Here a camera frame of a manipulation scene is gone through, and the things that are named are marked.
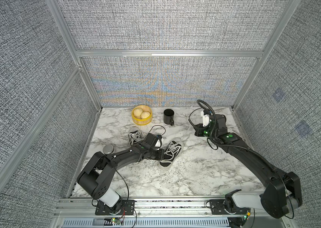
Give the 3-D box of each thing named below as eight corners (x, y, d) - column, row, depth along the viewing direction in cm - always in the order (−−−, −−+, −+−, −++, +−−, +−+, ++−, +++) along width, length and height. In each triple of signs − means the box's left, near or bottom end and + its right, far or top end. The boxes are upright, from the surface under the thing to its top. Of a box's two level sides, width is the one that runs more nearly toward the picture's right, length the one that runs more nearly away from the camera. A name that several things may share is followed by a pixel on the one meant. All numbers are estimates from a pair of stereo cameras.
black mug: (163, 127, 109) (163, 119, 103) (163, 116, 116) (163, 109, 109) (174, 127, 109) (174, 119, 103) (173, 116, 116) (174, 108, 109)
